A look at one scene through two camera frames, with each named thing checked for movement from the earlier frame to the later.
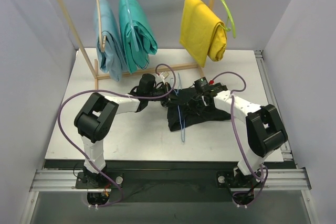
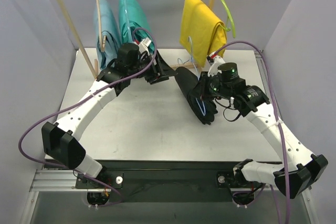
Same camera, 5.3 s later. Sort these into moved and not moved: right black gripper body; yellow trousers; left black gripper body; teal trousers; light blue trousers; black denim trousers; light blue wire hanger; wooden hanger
Moved: light blue wire hanger; right black gripper body; black denim trousers; left black gripper body
Not moved: teal trousers; wooden hanger; yellow trousers; light blue trousers
